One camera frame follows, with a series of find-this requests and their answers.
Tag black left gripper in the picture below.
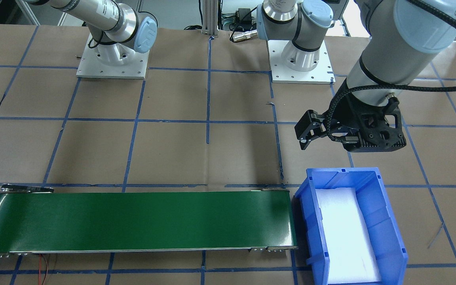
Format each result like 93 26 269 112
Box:
294 93 407 153

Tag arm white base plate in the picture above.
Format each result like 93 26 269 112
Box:
267 40 335 84
76 36 150 80

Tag green conveyor belt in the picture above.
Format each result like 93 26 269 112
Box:
0 189 298 255

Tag white foam pad in bin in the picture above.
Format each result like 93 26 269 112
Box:
316 188 381 284

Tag red black wires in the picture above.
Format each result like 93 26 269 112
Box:
39 254 49 285

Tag black power adapter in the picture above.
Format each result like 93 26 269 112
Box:
235 8 252 24

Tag silver cylindrical connector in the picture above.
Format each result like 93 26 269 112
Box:
231 30 258 43

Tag aluminium frame post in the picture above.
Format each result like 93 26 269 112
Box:
199 0 220 38

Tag blue bin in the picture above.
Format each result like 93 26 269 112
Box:
295 167 408 285

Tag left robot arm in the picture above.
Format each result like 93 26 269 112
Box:
256 0 456 153

